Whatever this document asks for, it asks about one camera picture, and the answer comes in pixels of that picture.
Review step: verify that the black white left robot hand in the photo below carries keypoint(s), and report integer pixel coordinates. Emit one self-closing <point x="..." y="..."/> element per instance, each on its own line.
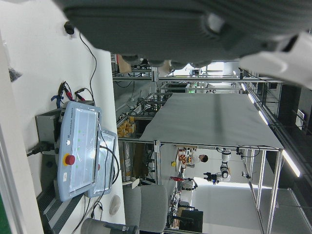
<point x="158" y="29"/>

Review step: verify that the white robot arm black gripper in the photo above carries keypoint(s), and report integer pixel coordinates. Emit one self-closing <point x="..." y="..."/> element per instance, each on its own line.
<point x="225" y="168"/>

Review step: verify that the brown cardboard box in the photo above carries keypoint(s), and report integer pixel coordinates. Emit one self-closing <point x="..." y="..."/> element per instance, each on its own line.
<point x="124" y="65"/>

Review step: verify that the grey power supply box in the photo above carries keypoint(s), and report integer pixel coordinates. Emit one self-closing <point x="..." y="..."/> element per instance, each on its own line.
<point x="46" y="126"/>

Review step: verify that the black alligator clip lead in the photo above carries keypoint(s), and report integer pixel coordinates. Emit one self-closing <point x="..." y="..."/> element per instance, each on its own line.
<point x="80" y="90"/>

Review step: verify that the yellow parts shelf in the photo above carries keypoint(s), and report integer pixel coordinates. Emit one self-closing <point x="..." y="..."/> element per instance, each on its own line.
<point x="125" y="126"/>

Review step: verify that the large grey panel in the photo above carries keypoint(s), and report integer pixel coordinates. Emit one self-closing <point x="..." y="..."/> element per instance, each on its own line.
<point x="214" y="122"/>

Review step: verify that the red alligator clip lead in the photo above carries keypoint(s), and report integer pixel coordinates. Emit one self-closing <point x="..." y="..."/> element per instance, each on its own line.
<point x="69" y="93"/>

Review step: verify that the blue-grey teach pendant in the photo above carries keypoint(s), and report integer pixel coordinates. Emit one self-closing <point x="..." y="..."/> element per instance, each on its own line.
<point x="65" y="146"/>
<point x="107" y="146"/>

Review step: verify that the person with dark hair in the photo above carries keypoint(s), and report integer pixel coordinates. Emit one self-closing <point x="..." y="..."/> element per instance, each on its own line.
<point x="195" y="158"/>

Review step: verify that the grey office chair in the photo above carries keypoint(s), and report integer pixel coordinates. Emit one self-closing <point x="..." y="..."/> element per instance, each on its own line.
<point x="153" y="207"/>

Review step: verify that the white grey computer mouse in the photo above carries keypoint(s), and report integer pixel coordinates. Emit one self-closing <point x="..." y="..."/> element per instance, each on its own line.
<point x="115" y="204"/>

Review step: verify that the ceiling light strip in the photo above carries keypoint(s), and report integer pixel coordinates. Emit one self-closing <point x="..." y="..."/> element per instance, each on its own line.
<point x="291" y="163"/>

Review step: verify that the black cabinet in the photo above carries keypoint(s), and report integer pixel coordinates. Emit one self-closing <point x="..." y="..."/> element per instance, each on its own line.
<point x="192" y="221"/>

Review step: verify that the grey cylinder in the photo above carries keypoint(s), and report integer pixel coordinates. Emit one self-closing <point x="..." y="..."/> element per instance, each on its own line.
<point x="102" y="226"/>

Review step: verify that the green conveyor belt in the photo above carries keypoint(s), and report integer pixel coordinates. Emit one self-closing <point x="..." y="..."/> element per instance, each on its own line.
<point x="12" y="200"/>
<point x="3" y="219"/>

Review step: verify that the aluminium frame cage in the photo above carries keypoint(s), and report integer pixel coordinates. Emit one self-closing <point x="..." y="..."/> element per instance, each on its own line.
<point x="156" y="165"/>

